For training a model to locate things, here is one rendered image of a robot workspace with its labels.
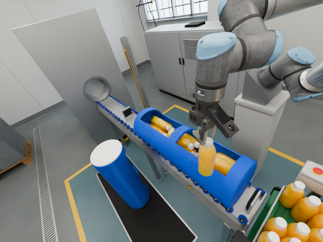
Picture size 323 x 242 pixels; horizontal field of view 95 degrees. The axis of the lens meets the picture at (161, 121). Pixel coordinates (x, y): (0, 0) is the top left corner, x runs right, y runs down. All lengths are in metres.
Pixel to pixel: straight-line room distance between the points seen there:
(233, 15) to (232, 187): 0.67
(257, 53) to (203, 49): 0.14
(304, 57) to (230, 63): 0.92
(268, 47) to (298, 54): 0.81
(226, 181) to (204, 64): 0.57
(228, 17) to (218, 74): 0.18
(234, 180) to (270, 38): 0.58
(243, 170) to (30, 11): 5.33
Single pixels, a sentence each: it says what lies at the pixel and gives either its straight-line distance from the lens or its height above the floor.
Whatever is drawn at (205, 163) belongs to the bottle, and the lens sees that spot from 0.67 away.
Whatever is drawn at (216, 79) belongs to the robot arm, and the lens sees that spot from 0.43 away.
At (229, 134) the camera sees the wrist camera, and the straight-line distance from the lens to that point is 0.49.
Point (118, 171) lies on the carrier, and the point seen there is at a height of 0.90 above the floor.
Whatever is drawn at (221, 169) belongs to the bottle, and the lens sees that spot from 0.88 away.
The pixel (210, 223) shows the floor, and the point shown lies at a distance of 1.99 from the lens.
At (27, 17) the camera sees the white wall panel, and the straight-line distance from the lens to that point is 5.37.
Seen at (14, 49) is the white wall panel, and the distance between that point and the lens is 5.37.
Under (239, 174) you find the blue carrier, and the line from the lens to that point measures 0.81.
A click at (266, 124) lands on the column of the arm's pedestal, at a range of 1.50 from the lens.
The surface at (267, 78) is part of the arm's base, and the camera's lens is 1.38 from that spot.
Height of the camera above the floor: 1.92
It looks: 39 degrees down
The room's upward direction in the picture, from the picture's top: 16 degrees counter-clockwise
